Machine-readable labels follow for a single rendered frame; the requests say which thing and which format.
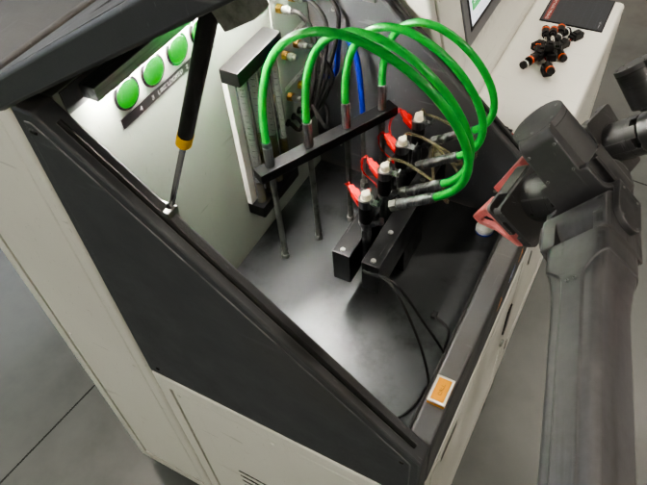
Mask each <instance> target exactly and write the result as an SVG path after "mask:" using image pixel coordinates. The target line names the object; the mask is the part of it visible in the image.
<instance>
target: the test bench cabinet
mask: <svg viewBox="0 0 647 485"><path fill-rule="evenodd" d="M530 249H531V248H529V251H528V255H527V259H526V262H525V265H524V269H523V272H522V276H521V279H520V283H519V287H518V290H517V294H518V291H519V288H520V284H521V281H522V277H523V273H524V270H525V266H526V263H527V260H528V256H529V253H530ZM517 294H516V296H515V300H514V304H513V307H512V311H511V315H512V312H513V308H514V305H515V301H516V297H517ZM511 315H510V318H509V322H508V325H507V329H508V326H509V323H510V319H511ZM507 329H506V332H507ZM506 332H505V336H506ZM504 342H505V338H504ZM503 346H504V343H503V345H502V349H503ZM502 349H501V352H500V356H501V353H502ZM500 356H499V360H500ZM499 360H498V363H497V366H498V364H499ZM496 370H497V367H496ZM496 370H495V373H496ZM152 372H153V374H154V376H155V378H156V380H157V382H158V384H159V386H160V387H161V389H162V391H163V393H164V395H165V397H166V399H167V400H168V403H169V405H170V407H171V409H172V411H173V413H174V414H175V416H176V418H177V419H178V421H179V423H180V425H181V426H182V428H183V430H184V432H185V434H186V436H187V438H188V439H189V441H190V443H191V445H192V447H193V449H194V452H195V453H196V455H197V457H198V459H199V461H200V463H201V465H202V466H203V468H204V470H205V471H206V473H207V475H208V477H209V478H210V480H211V482H212V484H213V485H381V484H379V483H377V482H375V481H373V480H371V479H370V478H368V477H366V476H364V475H362V474H360V473H358V472H355V471H353V470H351V469H349V468H347V467H345V466H343V465H341V464H339V463H337V462H335V461H333V460H331V459H329V458H327V457H325V456H323V455H321V454H319V453H318V452H316V451H314V450H312V449H310V448H308V447H305V446H303V445H301V444H299V443H297V442H295V441H293V440H291V439H289V438H287V437H285V436H283V435H281V434H279V433H277V432H275V431H273V430H271V429H269V428H267V427H266V426H264V425H262V424H260V423H258V422H256V421H253V420H251V419H249V418H247V417H245V416H243V415H241V414H239V413H237V412H235V411H233V410H231V409H229V408H227V407H225V406H223V405H221V404H219V403H217V402H215V401H214V400H212V399H210V398H208V397H206V396H203V395H201V394H199V393H197V392H195V391H193V390H191V389H189V388H187V387H185V386H183V385H181V384H179V383H177V382H175V381H173V380H171V379H169V378H167V377H165V376H163V375H161V374H160V373H158V372H156V371H154V370H153V371H152ZM495 373H494V377H495ZM494 377H493V380H494ZM493 380H492V383H493ZM492 383H491V385H492Z"/></svg>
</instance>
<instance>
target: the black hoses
mask: <svg viewBox="0 0 647 485"><path fill-rule="evenodd" d="M329 1H330V3H331V4H332V6H333V7H334V10H335V12H336V28H337V29H340V28H341V14H340V10H339V7H338V5H337V3H336V1H335V0H329ZM302 2H308V3H309V4H311V5H312V6H313V7H314V9H315V10H316V11H317V12H318V13H319V15H320V16H321V18H322V20H323V25H324V27H329V26H328V21H327V19H326V16H325V14H324V12H323V10H322V9H321V8H320V7H319V6H318V4H317V3H316V2H315V1H314V0H302ZM290 13H293V14H297V15H298V16H299V17H300V18H301V19H302V20H303V21H304V23H305V24H306V25H307V27H313V26H312V24H311V22H310V21H309V20H308V18H307V17H306V16H305V15H304V14H303V13H302V12H301V11H299V10H296V9H291V10H290ZM312 41H313V44H307V48H311V49H312V48H313V47H314V45H315V44H316V43H317V37H312ZM337 44H338V39H335V40H333V45H332V49H331V53H330V57H329V61H327V52H328V44H327V45H326V46H325V47H324V48H323V53H322V52H320V54H319V57H320V58H321V59H322V65H321V70H320V75H319V80H318V84H317V87H316V91H315V86H316V79H317V68H318V57H317V60H316V61H315V64H314V67H313V71H312V81H311V88H310V93H309V110H310V119H312V118H313V117H314V116H316V118H317V120H318V121H319V122H320V124H321V125H322V127H323V128H324V129H328V127H329V122H330V116H329V109H328V106H327V104H326V103H325V100H326V98H327V97H328V95H329V92H330V90H331V88H332V86H333V84H334V73H333V70H332V68H331V67H332V63H333V60H334V56H335V52H336V48H337ZM325 67H326V72H325V74H324V70H325ZM329 75H330V81H329V84H328V86H327V88H326V91H325V93H324V89H325V86H326V83H327V80H328V76H329ZM314 91H315V94H314ZM313 96H314V97H313ZM322 106H324V109H325V123H324V121H323V120H322V118H321V116H320V114H319V113H318V111H319V110H320V109H321V107H322ZM291 119H292V120H295V119H296V120H297V121H298V122H299V123H300V124H301V125H300V127H299V128H298V127H297V126H296V125H295V123H293V122H291V120H290V119H287V121H286V126H287V127H289V126H291V127H292V128H293V129H294V130H295V131H297V132H301V131H302V119H301V118H300V117H299V116H297V115H296V114H295V113H293V114H292V117H291Z"/></svg>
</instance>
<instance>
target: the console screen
mask: <svg viewBox="0 0 647 485"><path fill-rule="evenodd" d="M500 2H501V0H460V6H461V12H462V19H463V26H464V33H465V40H466V42H467V43H468V44H469V45H470V46H471V45H472V43H473V42H474V40H475V39H476V37H477V36H478V34H479V32H480V31H481V29H482V28H483V26H484V25H485V23H486V22H487V20H488V19H489V17H490V16H491V14H492V13H493V12H494V11H495V9H496V8H497V6H498V5H499V3H500Z"/></svg>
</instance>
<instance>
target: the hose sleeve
mask: <svg viewBox="0 0 647 485"><path fill-rule="evenodd" d="M434 193H435V191H434V192H428V193H424V194H419V195H414V196H409V197H404V198H400V199H397V200H396V207H397V208H398V209H406V208H410V207H416V206H421V205H427V204H431V203H436V202H437V201H434V199H433V194H434Z"/></svg>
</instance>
